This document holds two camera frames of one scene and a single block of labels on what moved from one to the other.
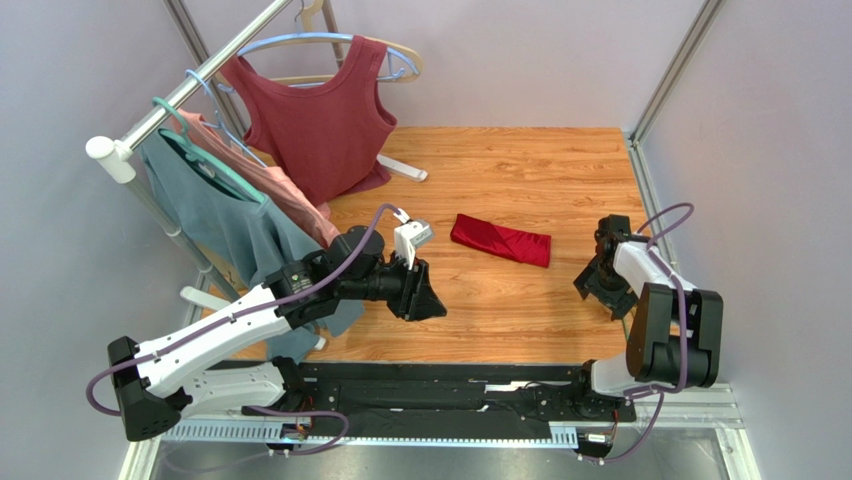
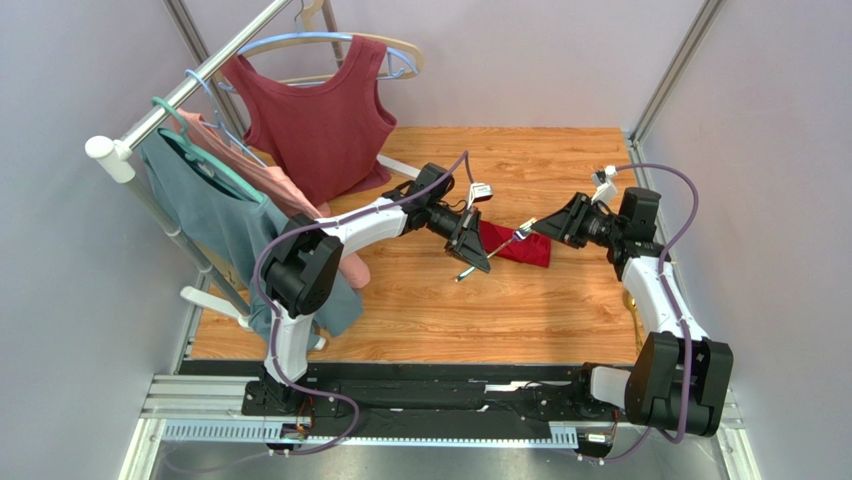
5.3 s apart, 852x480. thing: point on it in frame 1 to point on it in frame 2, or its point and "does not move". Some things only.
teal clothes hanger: x=195 y=155 does not move
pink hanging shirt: x=268 y=180 does not move
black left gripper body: x=392 y=284 to x=449 y=226
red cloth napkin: x=524 y=246 does not move
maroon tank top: x=328 y=137 does not move
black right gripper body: x=602 y=290 to x=577 y=220
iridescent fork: x=627 y=320 to x=522 y=231
